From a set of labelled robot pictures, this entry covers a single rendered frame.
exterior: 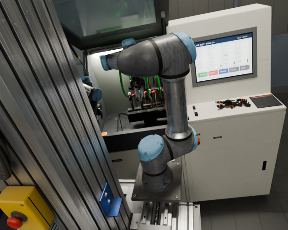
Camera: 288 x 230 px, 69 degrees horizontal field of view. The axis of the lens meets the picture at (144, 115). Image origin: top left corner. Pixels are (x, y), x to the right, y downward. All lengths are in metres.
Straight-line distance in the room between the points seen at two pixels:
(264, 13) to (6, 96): 1.61
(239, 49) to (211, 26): 0.26
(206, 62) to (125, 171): 1.06
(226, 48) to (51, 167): 1.41
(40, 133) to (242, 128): 1.38
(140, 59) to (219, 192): 1.63
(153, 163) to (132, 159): 0.81
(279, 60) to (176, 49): 3.08
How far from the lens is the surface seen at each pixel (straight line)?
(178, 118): 0.84
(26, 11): 0.54
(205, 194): 2.07
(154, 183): 0.98
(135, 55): 0.67
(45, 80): 0.53
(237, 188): 2.10
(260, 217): 2.21
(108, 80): 1.94
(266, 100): 1.73
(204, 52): 1.63
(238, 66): 1.71
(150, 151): 0.87
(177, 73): 0.72
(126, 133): 1.54
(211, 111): 1.59
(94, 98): 1.23
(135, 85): 1.24
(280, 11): 3.51
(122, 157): 1.69
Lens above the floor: 1.84
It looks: 32 degrees down
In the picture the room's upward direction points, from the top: 12 degrees counter-clockwise
